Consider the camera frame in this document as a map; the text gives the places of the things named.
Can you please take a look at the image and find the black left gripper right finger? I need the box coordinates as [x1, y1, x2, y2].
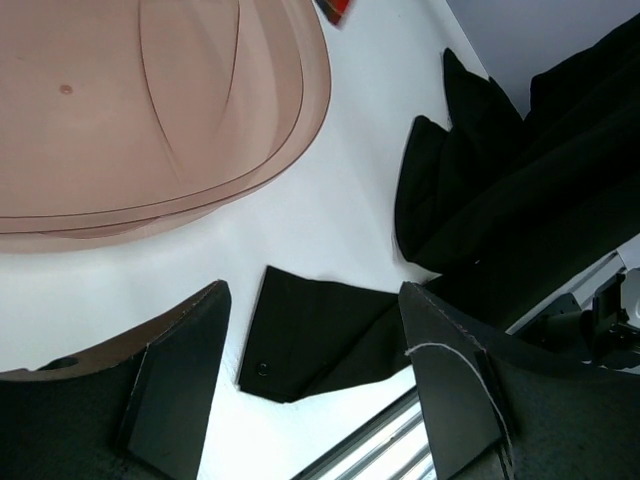
[399, 283, 639, 479]

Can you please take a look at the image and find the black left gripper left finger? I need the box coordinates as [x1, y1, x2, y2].
[1, 280, 231, 479]

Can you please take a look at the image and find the black shirt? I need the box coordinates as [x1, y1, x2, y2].
[238, 18, 639, 403]

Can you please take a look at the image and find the red plaid shirt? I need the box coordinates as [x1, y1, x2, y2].
[314, 0, 353, 27]

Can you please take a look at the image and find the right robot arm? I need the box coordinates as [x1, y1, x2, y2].
[507, 252, 639, 374]

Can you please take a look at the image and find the pink plastic basin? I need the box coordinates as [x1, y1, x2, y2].
[1, 1, 331, 237]

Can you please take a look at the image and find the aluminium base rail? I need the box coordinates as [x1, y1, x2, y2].
[294, 387, 436, 479]

